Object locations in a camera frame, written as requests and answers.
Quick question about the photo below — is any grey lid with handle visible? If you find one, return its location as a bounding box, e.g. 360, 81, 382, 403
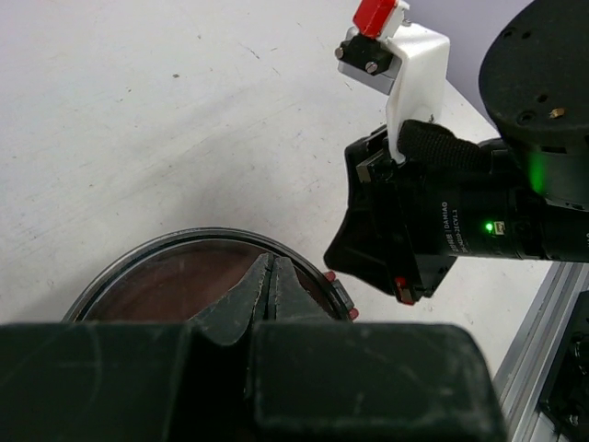
62, 226, 359, 323

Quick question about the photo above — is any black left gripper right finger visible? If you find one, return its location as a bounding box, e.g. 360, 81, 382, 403
248, 258, 507, 441

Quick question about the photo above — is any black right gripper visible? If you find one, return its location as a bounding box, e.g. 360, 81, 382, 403
323, 121, 549, 304

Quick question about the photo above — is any dark red lid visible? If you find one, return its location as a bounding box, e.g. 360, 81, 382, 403
85, 243, 330, 323

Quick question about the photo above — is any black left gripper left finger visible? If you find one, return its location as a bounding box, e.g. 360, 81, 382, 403
1, 254, 271, 441

